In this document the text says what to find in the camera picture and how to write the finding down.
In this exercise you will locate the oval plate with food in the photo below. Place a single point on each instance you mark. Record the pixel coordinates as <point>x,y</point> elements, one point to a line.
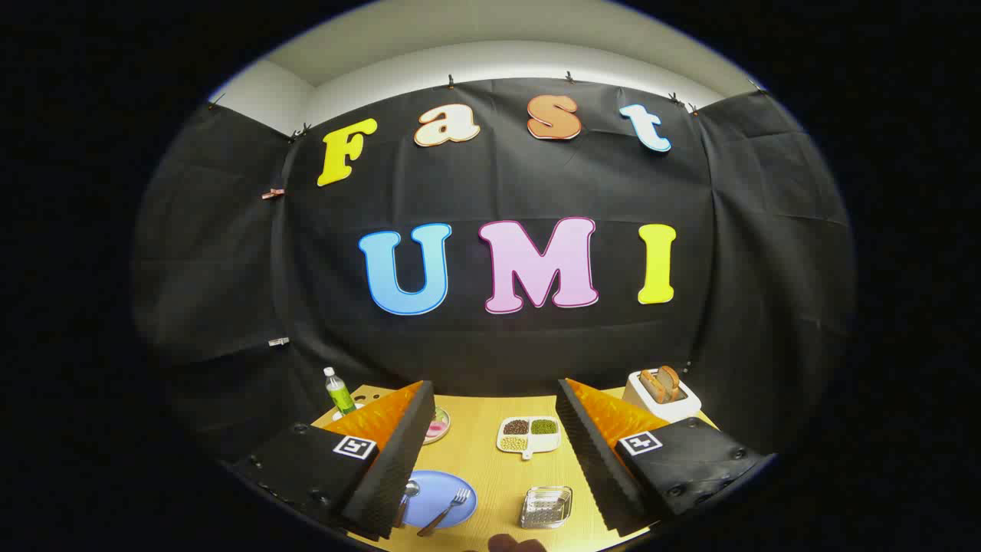
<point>438,429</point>

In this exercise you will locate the blue round plate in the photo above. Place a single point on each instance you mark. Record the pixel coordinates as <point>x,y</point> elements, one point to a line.
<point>437,491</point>

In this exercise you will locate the green drink bottle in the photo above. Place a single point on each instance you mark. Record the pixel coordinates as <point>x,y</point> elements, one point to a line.
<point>339,395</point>

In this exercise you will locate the white divided bean dish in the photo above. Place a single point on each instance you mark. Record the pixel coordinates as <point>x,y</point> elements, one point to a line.
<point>529,444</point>

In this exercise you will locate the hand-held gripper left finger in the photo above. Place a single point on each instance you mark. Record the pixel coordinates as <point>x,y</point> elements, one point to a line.
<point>398,460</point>

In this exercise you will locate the white toaster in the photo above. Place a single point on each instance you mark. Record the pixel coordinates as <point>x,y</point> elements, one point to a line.
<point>676,406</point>

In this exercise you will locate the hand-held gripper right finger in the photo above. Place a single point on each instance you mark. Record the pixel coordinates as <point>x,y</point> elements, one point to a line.
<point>590,452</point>

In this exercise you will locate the toast bread slice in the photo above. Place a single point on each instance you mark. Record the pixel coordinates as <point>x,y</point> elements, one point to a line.
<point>672,379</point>
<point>651,386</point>

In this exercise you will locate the black backdrop cloth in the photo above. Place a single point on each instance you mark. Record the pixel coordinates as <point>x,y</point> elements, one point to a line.
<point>490,184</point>

